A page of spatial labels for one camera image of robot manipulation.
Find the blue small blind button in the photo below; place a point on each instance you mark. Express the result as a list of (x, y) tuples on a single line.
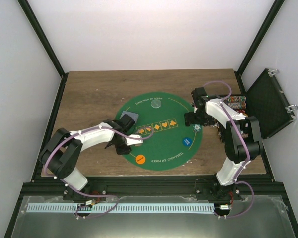
[(187, 141)]

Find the orange big blind button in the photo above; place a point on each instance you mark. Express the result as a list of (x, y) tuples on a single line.
[(140, 159)]

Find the blue playing card deck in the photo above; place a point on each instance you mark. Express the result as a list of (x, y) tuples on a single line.
[(134, 116)]

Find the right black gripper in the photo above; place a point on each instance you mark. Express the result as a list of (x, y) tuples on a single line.
[(209, 121)]

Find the black poker set case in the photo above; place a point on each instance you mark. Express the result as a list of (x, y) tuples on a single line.
[(266, 100)]

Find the black aluminium frame rail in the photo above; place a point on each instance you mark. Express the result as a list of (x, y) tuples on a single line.
[(262, 184)]

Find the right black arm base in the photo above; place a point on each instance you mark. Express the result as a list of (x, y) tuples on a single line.
[(212, 191)]

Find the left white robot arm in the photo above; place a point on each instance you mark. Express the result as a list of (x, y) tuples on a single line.
[(60, 155)]

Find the light blue slotted cable duct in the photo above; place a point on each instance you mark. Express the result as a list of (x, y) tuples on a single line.
[(190, 208)]

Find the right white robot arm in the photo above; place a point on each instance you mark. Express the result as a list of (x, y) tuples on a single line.
[(242, 135)]

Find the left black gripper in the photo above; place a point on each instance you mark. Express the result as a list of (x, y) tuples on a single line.
[(120, 151)]

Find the clear dealer button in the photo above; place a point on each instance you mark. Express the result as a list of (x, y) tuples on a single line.
[(156, 103)]

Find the round green poker mat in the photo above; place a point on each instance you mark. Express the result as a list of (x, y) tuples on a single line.
[(164, 149)]

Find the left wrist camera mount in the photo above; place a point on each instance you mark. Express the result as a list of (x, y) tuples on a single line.
[(133, 139)]

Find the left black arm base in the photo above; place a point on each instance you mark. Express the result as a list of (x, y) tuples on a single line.
[(84, 193)]

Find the chip row in case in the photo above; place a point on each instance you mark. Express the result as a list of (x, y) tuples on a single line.
[(236, 99), (239, 105)]

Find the top chip row in case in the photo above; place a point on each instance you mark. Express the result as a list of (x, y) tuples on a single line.
[(236, 99)]

